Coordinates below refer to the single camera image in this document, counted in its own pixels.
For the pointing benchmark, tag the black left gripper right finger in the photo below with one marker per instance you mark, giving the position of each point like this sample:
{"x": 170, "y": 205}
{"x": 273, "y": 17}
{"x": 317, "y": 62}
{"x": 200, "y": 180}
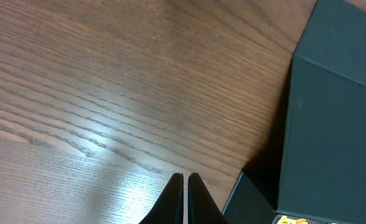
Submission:
{"x": 201, "y": 207}

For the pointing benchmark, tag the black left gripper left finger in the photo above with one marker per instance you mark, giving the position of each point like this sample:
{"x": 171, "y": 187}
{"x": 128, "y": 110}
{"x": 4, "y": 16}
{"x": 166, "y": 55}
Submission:
{"x": 169, "y": 207}

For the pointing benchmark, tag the dark green lidded box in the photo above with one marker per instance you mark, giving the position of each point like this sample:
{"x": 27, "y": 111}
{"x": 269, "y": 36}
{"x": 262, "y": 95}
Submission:
{"x": 317, "y": 169}

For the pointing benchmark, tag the green Pretz snack box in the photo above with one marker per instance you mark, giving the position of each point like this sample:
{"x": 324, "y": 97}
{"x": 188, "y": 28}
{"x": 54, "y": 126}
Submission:
{"x": 284, "y": 219}

